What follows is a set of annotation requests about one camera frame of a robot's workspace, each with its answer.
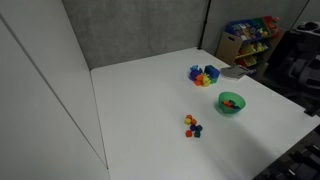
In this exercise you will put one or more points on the small orange block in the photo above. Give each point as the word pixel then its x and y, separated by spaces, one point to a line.
pixel 189 117
pixel 189 133
pixel 193 121

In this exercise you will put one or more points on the small yellow block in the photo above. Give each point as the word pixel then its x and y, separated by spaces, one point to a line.
pixel 187 121

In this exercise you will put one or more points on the small purple block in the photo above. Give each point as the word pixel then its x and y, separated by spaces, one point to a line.
pixel 192 127

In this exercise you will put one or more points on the small dark teal block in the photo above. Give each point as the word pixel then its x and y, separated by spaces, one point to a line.
pixel 199 127
pixel 197 134

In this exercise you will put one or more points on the large blue toy block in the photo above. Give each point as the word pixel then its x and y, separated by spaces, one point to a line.
pixel 212 71

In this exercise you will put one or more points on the orange block inside bowl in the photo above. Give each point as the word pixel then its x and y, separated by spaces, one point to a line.
pixel 227 103

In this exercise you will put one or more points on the green plastic bowl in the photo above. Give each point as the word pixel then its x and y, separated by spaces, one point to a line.
pixel 230 110

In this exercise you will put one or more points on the blue block inside bowl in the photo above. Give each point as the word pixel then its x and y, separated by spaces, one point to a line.
pixel 236 106

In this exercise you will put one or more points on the orange toy piece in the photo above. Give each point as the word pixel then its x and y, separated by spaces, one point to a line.
pixel 199 80

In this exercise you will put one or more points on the small blue toy piece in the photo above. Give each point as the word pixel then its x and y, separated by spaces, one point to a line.
pixel 194 67

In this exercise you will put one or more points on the yellow toy piece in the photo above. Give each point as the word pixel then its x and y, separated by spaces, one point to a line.
pixel 206 81

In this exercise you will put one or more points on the green toy piece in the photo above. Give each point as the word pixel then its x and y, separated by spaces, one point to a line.
pixel 214 80

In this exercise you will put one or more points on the grey flat tray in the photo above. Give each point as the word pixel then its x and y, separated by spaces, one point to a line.
pixel 234 72

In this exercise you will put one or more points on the black vertical pole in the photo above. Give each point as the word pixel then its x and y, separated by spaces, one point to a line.
pixel 203 25

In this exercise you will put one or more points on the wooden toy bin shelf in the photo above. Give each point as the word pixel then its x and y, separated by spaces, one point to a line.
pixel 248 41

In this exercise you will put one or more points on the black equipment frame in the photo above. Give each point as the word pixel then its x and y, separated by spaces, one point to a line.
pixel 296 160

